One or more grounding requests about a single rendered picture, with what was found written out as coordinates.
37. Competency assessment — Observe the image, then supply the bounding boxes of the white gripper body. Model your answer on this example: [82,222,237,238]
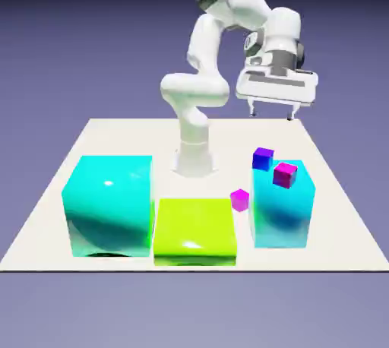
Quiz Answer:
[236,69,319,108]

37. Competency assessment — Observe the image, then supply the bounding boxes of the small blue cube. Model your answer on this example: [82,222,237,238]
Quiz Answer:
[251,147,275,172]

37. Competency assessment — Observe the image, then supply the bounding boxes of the small magenta cube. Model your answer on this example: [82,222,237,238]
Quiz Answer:
[272,161,299,189]

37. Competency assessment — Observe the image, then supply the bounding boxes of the small pink cube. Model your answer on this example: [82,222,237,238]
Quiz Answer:
[229,188,251,213]

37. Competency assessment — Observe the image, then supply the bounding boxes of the tall cyan box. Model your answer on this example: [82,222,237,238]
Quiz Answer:
[251,159,316,249]

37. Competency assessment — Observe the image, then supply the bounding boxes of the large lime green box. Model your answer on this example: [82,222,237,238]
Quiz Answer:
[153,198,238,267]

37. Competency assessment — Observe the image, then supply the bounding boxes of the large cyan box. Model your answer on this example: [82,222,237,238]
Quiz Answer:
[61,155,156,258]

